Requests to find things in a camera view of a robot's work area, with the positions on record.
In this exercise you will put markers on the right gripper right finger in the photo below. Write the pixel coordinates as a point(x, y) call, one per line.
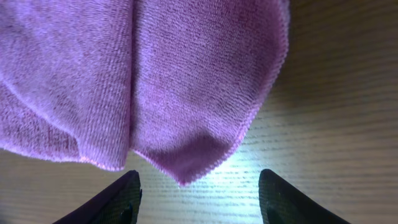
point(281, 203)

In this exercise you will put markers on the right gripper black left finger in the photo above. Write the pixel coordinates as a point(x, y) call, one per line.
point(117, 204)

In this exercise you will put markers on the purple cloth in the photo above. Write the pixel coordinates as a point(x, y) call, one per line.
point(177, 82)

